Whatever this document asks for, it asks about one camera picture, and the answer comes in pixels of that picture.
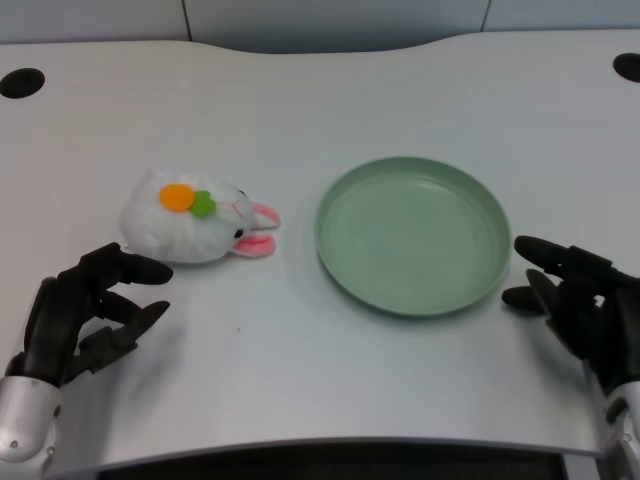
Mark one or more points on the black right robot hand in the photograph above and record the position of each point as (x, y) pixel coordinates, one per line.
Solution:
(595, 300)

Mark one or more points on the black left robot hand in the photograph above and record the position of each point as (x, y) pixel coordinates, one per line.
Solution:
(47, 320)

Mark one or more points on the white rabbit plush doll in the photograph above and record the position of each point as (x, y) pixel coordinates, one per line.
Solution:
(185, 225)

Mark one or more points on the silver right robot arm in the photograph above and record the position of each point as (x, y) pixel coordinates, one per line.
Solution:
(622, 430)

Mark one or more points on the green round plate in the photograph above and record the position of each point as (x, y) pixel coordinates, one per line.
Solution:
(415, 240)

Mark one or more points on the black robot torso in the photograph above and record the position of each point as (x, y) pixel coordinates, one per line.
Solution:
(330, 462)

